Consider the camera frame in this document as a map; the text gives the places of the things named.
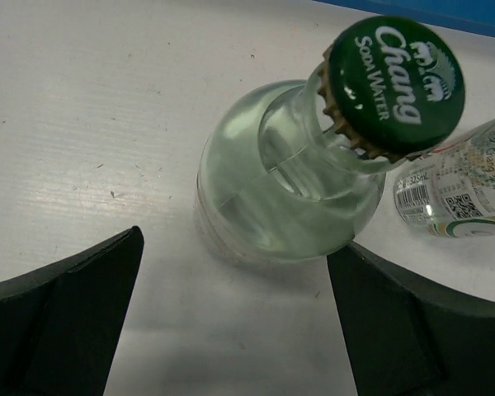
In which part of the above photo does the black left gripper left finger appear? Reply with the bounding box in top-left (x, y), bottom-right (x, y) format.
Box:
top-left (0, 226), bottom-right (144, 395)

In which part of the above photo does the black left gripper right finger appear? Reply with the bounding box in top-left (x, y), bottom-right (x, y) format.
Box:
top-left (327, 243), bottom-right (495, 395)

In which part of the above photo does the clear Chang glass bottle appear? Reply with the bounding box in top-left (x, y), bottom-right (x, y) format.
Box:
top-left (195, 16), bottom-right (465, 263)
top-left (394, 119), bottom-right (495, 238)

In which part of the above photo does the blue and yellow shelf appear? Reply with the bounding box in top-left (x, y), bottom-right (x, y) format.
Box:
top-left (322, 0), bottom-right (495, 38)

